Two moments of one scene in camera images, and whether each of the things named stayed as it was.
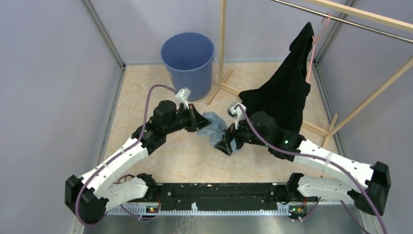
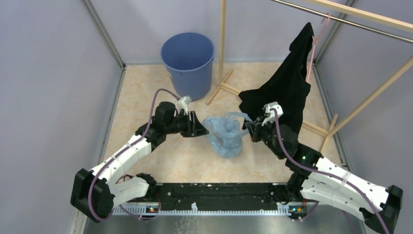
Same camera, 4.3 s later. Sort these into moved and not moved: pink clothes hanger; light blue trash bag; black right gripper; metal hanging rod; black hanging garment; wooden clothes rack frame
Moved: black right gripper; light blue trash bag
Not moved: metal hanging rod; pink clothes hanger; wooden clothes rack frame; black hanging garment
